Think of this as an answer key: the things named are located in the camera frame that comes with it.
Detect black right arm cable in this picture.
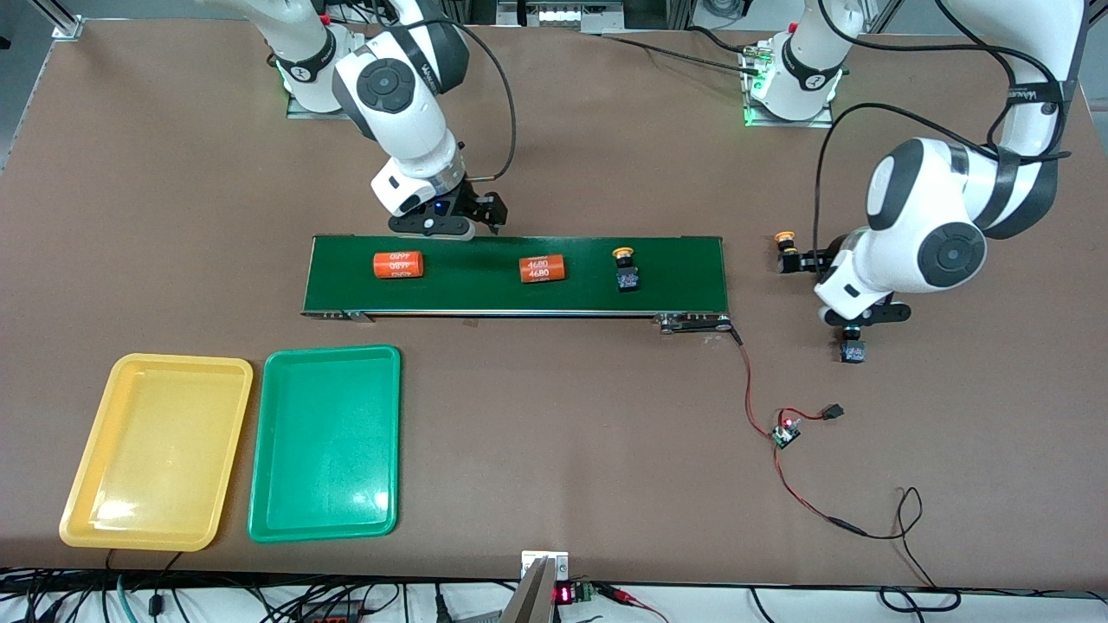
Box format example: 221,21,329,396
454,22,518,183

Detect long red black power wire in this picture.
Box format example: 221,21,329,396
773,446,963,613

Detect red clip lead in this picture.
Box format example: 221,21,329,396
596,584,669,623

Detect black cable on table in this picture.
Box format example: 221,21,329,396
597,33,763,74

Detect red black conveyor wire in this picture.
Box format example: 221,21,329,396
730,324,778,436

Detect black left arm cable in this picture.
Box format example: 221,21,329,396
812,0,1074,265

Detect green conveyor belt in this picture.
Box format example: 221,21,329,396
300,234,738,335

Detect orange cylinder with print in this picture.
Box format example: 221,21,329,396
373,251,424,280
519,254,567,285

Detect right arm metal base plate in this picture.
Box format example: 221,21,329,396
286,82,347,120

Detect green plastic tray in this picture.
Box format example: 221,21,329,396
248,345,403,543

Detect yellow plastic tray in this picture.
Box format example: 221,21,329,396
59,353,254,552

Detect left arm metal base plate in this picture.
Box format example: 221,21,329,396
743,43,836,129

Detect grey metal camera bracket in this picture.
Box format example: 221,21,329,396
500,550,570,623

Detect black plug with red wire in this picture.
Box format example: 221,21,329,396
779,403,846,424

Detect aluminium frame with light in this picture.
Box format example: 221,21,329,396
437,0,693,34

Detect aluminium corner profile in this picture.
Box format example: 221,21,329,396
30,0,85,40

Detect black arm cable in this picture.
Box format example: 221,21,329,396
812,0,1074,265
454,22,518,183

